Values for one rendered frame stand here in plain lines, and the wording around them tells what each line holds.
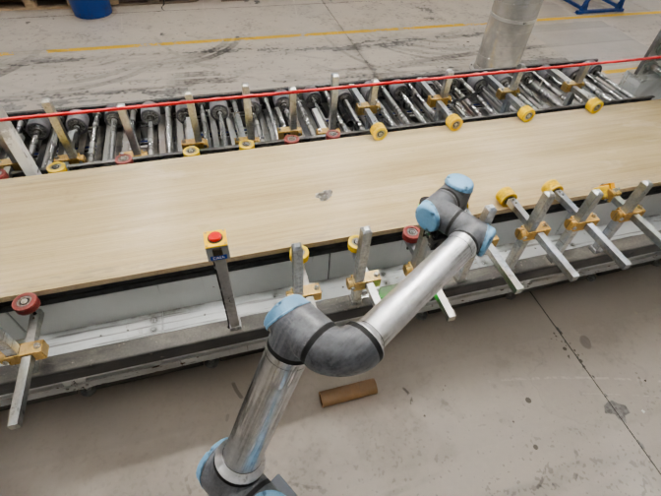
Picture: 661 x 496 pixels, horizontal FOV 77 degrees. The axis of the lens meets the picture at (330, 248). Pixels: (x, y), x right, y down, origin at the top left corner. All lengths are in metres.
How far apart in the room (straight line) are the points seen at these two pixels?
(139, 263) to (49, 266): 0.33
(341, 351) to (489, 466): 1.60
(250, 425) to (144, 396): 1.38
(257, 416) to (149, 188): 1.28
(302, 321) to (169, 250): 0.96
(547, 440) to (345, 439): 1.03
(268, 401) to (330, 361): 0.25
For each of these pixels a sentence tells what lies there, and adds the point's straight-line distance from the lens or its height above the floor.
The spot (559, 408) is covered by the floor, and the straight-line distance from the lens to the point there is 2.70.
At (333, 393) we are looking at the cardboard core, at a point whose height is 0.08.
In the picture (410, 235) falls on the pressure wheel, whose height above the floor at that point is 0.91.
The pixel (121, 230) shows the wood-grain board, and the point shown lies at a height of 0.90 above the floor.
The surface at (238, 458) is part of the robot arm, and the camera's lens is 1.30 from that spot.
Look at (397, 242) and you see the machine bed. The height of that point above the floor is 0.79.
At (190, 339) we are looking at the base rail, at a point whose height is 0.70.
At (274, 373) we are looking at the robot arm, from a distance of 1.05.
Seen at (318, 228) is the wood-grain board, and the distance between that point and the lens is 1.81.
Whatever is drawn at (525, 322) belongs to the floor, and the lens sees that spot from 2.91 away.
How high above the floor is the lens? 2.19
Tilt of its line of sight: 48 degrees down
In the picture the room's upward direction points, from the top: 4 degrees clockwise
